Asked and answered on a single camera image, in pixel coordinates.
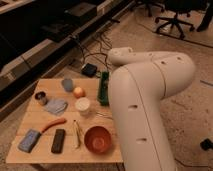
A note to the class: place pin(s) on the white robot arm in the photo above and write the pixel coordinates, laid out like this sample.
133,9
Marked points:
136,87

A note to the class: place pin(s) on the green plastic tray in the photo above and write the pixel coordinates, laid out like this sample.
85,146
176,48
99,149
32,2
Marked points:
102,96

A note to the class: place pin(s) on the black power adapter box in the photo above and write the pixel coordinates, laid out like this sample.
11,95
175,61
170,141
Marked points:
89,70

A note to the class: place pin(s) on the orange apple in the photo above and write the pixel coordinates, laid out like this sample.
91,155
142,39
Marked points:
79,92

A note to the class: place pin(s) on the metal fork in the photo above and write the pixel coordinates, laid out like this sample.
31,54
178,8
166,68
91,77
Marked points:
103,115

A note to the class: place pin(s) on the white cup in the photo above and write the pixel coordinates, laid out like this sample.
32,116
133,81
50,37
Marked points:
82,105

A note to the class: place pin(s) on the grey blue cup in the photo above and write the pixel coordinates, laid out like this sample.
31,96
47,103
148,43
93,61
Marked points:
67,84

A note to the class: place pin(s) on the red-brown bowl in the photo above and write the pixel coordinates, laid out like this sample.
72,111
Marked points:
98,140

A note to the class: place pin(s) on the grey folded cloth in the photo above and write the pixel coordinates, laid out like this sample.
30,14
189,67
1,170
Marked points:
56,106

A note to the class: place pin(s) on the yellow wooden tongs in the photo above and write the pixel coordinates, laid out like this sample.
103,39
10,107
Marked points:
77,134

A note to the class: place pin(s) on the small metal cup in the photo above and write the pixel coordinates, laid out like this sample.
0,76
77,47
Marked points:
41,98

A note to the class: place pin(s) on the black rectangular remote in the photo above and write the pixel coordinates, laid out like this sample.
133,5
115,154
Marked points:
58,141

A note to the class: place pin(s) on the black box on shelf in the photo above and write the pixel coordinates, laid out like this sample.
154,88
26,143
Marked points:
82,11

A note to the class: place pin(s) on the black office chair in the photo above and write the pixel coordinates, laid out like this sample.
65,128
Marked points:
180,7

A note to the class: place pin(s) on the black object on floor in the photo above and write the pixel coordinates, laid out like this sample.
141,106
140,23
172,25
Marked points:
206,144

